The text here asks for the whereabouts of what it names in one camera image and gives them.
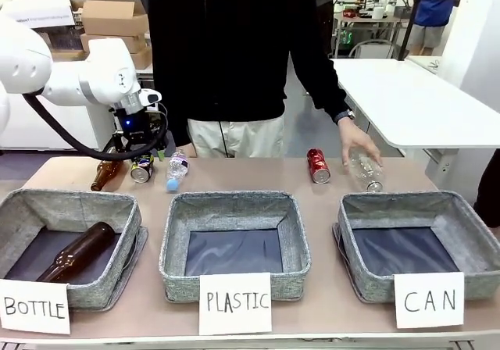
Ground open cardboard box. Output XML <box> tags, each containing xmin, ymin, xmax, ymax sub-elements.
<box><xmin>80</xmin><ymin>0</ymin><xmax>149</xmax><ymax>37</ymax></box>

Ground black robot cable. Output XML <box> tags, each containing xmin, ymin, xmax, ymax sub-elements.
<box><xmin>21</xmin><ymin>91</ymin><xmax>170</xmax><ymax>162</ymax></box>

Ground blue-capped plastic water bottle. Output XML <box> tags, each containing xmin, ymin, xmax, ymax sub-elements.
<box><xmin>165</xmin><ymin>150</ymin><xmax>190</xmax><ymax>193</ymax></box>

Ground person's left forearm black sleeve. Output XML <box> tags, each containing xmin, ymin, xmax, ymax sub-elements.
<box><xmin>291</xmin><ymin>33</ymin><xmax>355</xmax><ymax>125</ymax></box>

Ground grey chair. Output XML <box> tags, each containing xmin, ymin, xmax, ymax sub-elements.
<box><xmin>348</xmin><ymin>38</ymin><xmax>392</xmax><ymax>59</ymax></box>

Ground white printed carton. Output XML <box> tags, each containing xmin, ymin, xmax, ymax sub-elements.
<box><xmin>0</xmin><ymin>0</ymin><xmax>76</xmax><ymax>30</ymax></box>

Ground white side table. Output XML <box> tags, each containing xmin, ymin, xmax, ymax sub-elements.
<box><xmin>329</xmin><ymin>56</ymin><xmax>500</xmax><ymax>195</ymax></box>

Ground clear capless plastic bottle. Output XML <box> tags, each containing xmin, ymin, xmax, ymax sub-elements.
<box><xmin>347</xmin><ymin>146</ymin><xmax>386</xmax><ymax>193</ymax></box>

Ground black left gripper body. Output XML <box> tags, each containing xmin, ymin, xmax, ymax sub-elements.
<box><xmin>110</xmin><ymin>106</ymin><xmax>170</xmax><ymax>148</ymax></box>

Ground paper sign PLASTIC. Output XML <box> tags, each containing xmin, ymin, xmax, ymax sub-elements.
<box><xmin>198</xmin><ymin>272</ymin><xmax>273</xmax><ymax>337</ymax></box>

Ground background person blue shorts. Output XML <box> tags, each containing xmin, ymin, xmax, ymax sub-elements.
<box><xmin>412</xmin><ymin>0</ymin><xmax>458</xmax><ymax>57</ymax></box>

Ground paper sign CAN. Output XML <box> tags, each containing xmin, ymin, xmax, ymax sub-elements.
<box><xmin>393</xmin><ymin>271</ymin><xmax>466</xmax><ymax>330</ymax></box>

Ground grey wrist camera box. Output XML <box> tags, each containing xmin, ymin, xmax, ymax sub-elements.
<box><xmin>138</xmin><ymin>88</ymin><xmax>163</xmax><ymax>107</ymax></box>

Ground red drink can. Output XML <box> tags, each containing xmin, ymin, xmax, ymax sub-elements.
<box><xmin>306</xmin><ymin>148</ymin><xmax>332</xmax><ymax>184</ymax></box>

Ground background workbench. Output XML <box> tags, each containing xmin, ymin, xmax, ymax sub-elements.
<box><xmin>332</xmin><ymin>9</ymin><xmax>412</xmax><ymax>59</ymax></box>

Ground dark blue drink can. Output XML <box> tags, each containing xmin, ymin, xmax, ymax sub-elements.
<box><xmin>130</xmin><ymin>154</ymin><xmax>155</xmax><ymax>184</ymax></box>

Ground dark-clothed person at edge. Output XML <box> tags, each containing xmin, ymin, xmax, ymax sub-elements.
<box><xmin>473</xmin><ymin>156</ymin><xmax>500</xmax><ymax>230</ymax></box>

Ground person's left hand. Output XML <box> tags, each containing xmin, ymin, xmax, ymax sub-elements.
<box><xmin>337</xmin><ymin>118</ymin><xmax>384</xmax><ymax>168</ymax></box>

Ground closed flat cardboard box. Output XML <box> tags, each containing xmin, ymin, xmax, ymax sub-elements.
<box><xmin>50</xmin><ymin>32</ymin><xmax>154</xmax><ymax>70</ymax></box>

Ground grey fabric basket plastic label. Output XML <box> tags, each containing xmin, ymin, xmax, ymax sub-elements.
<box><xmin>158</xmin><ymin>191</ymin><xmax>313</xmax><ymax>304</ymax></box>

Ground person in black sweater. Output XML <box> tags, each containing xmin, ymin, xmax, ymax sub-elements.
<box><xmin>147</xmin><ymin>0</ymin><xmax>355</xmax><ymax>159</ymax></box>

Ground grey fabric basket can label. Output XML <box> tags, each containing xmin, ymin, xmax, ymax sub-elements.
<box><xmin>331</xmin><ymin>190</ymin><xmax>500</xmax><ymax>304</ymax></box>

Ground grey fabric basket bottle label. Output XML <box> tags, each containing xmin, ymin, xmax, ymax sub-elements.
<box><xmin>0</xmin><ymin>187</ymin><xmax>149</xmax><ymax>313</ymax></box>

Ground paper sign BOTTLE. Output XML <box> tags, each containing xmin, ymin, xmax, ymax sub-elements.
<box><xmin>0</xmin><ymin>278</ymin><xmax>72</xmax><ymax>336</ymax></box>

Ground black slanted pole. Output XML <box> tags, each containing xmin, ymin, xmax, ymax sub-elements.
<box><xmin>397</xmin><ymin>0</ymin><xmax>430</xmax><ymax>61</ymax></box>

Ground large brown glass bottle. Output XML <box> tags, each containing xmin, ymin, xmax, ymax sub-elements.
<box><xmin>35</xmin><ymin>221</ymin><xmax>116</xmax><ymax>283</ymax></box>

